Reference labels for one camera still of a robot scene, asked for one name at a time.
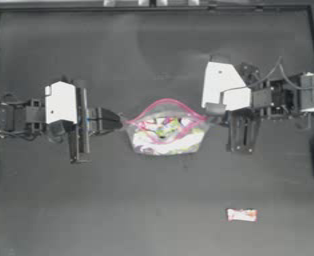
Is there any clear bag with pink zip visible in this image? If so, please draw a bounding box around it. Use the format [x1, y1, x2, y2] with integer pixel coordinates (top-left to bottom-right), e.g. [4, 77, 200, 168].
[123, 97, 209, 157]

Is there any red white candy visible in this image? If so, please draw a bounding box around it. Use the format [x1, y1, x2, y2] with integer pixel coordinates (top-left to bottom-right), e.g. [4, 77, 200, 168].
[225, 208, 259, 223]

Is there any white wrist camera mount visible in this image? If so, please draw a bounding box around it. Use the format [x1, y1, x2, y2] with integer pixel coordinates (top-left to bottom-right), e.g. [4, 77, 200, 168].
[201, 61, 252, 112]
[44, 80, 80, 125]

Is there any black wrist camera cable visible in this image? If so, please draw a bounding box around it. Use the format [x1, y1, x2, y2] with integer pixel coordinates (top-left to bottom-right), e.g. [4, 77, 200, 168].
[221, 55, 284, 105]

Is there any black table frame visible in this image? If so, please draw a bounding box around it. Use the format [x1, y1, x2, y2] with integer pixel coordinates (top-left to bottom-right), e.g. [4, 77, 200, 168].
[0, 0, 314, 188]

